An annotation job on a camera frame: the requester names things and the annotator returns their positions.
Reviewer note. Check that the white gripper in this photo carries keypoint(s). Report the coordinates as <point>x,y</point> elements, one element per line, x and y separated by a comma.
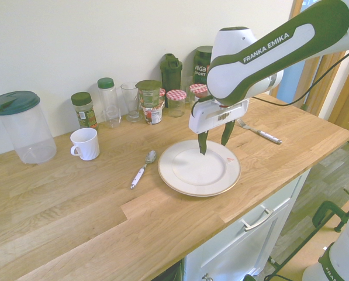
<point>218,117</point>

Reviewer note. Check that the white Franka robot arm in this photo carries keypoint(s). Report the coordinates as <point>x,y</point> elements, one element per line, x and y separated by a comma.
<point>250,73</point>

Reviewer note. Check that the white gold-rimmed plate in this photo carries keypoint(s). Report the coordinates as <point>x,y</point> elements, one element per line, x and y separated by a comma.
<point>197,175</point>

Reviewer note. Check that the glass jar red checkered lid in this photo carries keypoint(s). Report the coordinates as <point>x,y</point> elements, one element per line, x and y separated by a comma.
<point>176,102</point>
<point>162,92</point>
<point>198,89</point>

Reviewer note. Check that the red and white yogurt cup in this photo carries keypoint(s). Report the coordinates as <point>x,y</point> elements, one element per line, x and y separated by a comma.
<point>153,114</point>

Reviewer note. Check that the black protein powder tub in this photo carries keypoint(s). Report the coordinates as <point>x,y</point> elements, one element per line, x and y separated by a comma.
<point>200,67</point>

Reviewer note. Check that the dark green shaker bottle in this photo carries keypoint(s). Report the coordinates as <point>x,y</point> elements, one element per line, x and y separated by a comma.
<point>171,73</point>

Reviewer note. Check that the green-lidded plastic tub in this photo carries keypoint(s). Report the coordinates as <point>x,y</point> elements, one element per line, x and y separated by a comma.
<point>149,95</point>

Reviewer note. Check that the clear drinking glass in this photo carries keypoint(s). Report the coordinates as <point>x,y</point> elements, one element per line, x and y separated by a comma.
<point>130,99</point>

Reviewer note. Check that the clear bottle with green lid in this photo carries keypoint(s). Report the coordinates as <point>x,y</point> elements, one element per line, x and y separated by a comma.
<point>108,102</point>

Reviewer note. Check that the white ribbed mug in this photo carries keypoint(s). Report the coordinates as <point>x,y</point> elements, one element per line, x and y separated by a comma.
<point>88,146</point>

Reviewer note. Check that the black C clamp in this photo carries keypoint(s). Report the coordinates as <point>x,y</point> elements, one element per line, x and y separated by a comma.
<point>327,205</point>

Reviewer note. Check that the spice jar with dark lid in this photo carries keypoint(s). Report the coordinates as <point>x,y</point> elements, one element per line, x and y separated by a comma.
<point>85,114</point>

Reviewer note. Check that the silver cabinet knob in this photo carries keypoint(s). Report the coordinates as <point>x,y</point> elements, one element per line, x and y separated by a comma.
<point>205,277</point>

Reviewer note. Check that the clear pitcher with teal lid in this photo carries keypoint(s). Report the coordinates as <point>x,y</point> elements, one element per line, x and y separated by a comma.
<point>28,131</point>

